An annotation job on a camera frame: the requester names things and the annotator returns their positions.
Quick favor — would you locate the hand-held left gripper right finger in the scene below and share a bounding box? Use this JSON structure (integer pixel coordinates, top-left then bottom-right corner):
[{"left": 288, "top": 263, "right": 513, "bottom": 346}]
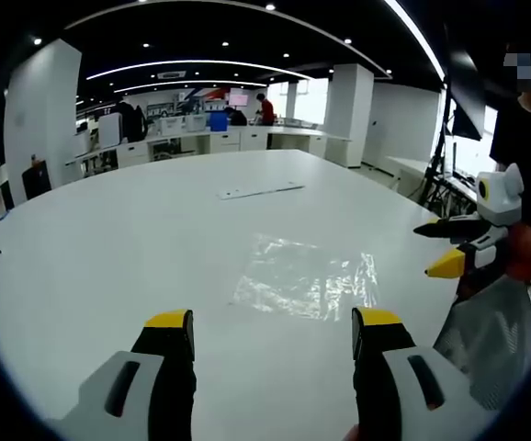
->
[{"left": 350, "top": 306, "right": 478, "bottom": 441}]

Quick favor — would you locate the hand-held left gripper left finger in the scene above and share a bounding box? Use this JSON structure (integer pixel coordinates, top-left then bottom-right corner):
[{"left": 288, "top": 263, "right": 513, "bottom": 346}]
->
[{"left": 49, "top": 308, "right": 198, "bottom": 441}]

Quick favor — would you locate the narrow clear food packaging bag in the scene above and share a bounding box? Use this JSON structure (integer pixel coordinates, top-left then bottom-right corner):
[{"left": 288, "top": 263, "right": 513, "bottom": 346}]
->
[{"left": 356, "top": 251, "right": 380, "bottom": 316}]

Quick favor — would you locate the large clear food packaging bag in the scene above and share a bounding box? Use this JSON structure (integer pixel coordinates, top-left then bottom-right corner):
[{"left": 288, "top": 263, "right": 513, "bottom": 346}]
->
[{"left": 232, "top": 232, "right": 356, "bottom": 321}]

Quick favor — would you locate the person's black shirt torso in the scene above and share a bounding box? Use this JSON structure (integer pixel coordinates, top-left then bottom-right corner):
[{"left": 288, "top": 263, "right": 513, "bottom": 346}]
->
[{"left": 489, "top": 85, "right": 531, "bottom": 233}]

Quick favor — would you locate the black light stand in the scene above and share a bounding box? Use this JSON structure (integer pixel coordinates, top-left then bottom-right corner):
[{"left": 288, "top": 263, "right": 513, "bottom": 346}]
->
[{"left": 419, "top": 82, "right": 459, "bottom": 217}]

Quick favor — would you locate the white side desk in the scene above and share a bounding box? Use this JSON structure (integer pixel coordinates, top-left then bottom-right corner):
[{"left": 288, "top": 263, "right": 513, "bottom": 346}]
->
[{"left": 386, "top": 154, "right": 433, "bottom": 197}]

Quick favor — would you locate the grey mesh chair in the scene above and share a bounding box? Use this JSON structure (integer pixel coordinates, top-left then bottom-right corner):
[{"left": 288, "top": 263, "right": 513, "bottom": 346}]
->
[{"left": 432, "top": 274, "right": 531, "bottom": 411}]

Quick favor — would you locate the black softbox panel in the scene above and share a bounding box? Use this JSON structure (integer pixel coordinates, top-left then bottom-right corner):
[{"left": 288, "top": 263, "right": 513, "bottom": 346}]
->
[{"left": 447, "top": 49, "right": 486, "bottom": 141}]

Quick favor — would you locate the white flat strip plate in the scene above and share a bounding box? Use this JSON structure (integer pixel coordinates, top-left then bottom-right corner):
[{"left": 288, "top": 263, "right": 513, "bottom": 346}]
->
[{"left": 217, "top": 181, "right": 306, "bottom": 201}]

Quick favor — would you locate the long white counter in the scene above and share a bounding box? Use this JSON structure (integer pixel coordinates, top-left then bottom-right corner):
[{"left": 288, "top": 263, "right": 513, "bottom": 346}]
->
[{"left": 65, "top": 124, "right": 355, "bottom": 174}]

